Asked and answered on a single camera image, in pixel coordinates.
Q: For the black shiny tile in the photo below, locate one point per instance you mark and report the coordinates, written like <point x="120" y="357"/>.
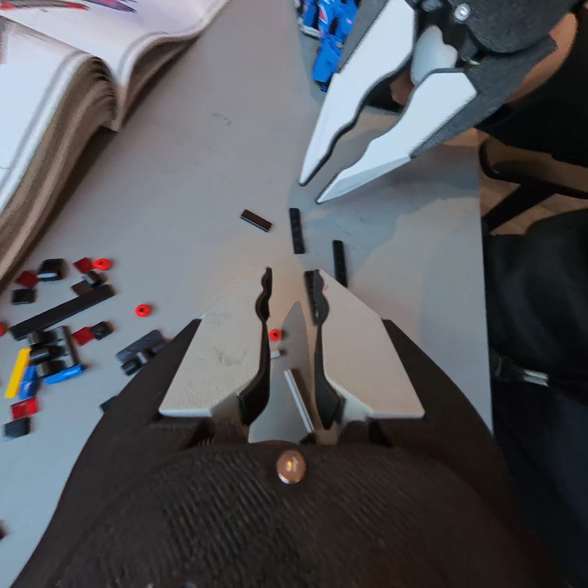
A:
<point x="256" y="220"/>

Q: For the toy brick car model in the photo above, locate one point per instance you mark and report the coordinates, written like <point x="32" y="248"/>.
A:
<point x="330" y="59"/>

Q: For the person's right forearm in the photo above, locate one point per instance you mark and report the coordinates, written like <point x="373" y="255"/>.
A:
<point x="551" y="115"/>

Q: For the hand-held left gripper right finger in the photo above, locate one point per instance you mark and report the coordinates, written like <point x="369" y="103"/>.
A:
<point x="367" y="367"/>

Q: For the person's dark clothing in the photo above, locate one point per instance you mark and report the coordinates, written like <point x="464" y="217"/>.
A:
<point x="542" y="298"/>

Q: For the black office chair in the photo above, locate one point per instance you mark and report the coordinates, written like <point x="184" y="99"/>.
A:
<point x="528" y="183"/>

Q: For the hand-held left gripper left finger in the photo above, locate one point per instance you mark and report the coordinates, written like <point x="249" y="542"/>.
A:
<point x="216" y="363"/>

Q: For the small brick pieces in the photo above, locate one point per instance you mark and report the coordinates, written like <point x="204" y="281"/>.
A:
<point x="59" y="312"/>

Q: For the person's right hand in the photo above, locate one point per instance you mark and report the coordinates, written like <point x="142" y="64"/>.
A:
<point x="402" y="89"/>

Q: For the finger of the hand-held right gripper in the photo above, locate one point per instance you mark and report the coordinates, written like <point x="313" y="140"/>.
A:
<point x="436" y="105"/>
<point x="367" y="55"/>

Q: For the instruction booklet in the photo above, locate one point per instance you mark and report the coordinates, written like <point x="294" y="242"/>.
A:
<point x="46" y="92"/>

